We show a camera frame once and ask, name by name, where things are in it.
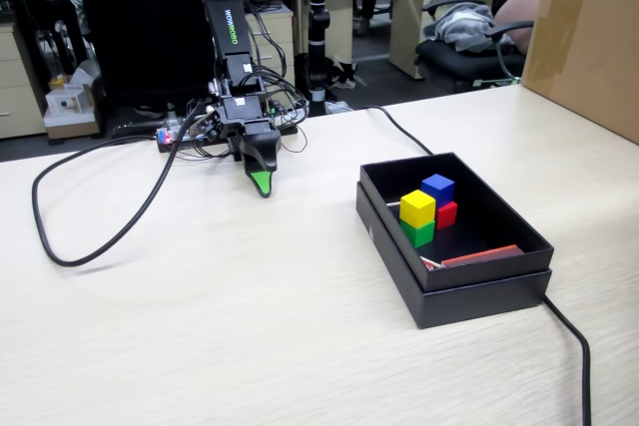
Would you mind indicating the robot controller circuit board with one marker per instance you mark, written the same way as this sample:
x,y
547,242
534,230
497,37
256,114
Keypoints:
x,y
167,136

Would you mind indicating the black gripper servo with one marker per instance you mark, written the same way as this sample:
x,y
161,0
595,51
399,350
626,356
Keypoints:
x,y
244,114

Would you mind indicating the red wooden cube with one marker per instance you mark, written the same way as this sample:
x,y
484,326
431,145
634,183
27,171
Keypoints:
x,y
447,216

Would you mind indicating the green wooden cube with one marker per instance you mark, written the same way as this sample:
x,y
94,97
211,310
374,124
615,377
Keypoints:
x,y
419,236

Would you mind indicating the yellow wooden cube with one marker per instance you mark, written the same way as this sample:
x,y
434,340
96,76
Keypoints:
x,y
417,209

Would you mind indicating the grey crumpled clothing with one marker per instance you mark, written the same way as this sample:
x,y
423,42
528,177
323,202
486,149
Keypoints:
x,y
469,27

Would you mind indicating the small wrist camera board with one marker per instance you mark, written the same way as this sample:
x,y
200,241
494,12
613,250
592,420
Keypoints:
x,y
207,129

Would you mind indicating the black open box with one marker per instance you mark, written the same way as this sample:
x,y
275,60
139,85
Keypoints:
x,y
479,303

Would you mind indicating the black office chair with armrests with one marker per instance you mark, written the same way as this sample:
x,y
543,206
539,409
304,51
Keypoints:
x,y
459,64

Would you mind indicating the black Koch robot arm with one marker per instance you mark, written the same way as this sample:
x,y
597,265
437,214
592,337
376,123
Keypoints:
x,y
227,22

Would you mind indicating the black white slippers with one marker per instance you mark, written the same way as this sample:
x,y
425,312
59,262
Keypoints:
x,y
347,74

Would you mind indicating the black vertical stand pole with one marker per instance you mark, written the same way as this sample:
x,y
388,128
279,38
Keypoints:
x,y
318,22

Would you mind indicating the orange red booklet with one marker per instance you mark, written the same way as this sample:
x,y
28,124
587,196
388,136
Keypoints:
x,y
484,255

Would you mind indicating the black box inner tray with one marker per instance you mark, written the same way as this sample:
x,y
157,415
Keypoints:
x,y
474,276

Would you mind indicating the black mesh office chair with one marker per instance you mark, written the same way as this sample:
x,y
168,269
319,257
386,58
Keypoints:
x,y
140,22

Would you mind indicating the black power strip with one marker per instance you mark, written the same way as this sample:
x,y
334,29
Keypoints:
x,y
287,130

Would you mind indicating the white product box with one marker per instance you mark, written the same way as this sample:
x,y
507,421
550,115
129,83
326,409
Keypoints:
x,y
65,103

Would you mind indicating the blue wooden cube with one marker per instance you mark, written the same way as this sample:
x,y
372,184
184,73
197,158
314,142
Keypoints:
x,y
442,189

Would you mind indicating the large brown cardboard box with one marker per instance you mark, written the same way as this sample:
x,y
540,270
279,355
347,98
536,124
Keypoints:
x,y
589,47

